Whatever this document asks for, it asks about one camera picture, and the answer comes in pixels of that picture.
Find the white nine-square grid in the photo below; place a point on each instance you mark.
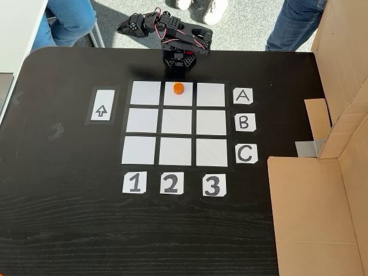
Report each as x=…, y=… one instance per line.
x=175, y=129

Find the brown cardboard screen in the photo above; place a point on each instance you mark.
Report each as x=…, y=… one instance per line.
x=310, y=215

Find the white arrow paper sheet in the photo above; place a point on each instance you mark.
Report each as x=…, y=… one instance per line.
x=100, y=110

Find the round orange token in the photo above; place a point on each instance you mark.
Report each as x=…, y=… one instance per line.
x=178, y=88

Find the paper sheet letter C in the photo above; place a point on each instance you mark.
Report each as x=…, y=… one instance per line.
x=246, y=153

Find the paper sheet number 2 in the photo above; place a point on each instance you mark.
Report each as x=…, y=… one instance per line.
x=172, y=183

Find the person's white shoe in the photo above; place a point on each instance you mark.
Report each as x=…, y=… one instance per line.
x=214, y=13
x=183, y=3

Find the white side table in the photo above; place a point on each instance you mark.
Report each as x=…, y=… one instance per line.
x=17, y=34

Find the grey metal furniture leg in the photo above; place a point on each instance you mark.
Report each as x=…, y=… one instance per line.
x=98, y=36

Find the person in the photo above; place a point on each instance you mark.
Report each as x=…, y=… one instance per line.
x=69, y=20
x=293, y=26

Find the paper sheet letter A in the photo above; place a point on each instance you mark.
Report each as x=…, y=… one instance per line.
x=243, y=96

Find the paper sheet number 1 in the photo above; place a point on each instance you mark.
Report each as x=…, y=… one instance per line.
x=134, y=183

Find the paper sheet number 3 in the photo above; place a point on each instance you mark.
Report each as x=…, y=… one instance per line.
x=214, y=185

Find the paper sheet letter B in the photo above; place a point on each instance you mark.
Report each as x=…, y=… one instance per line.
x=245, y=122

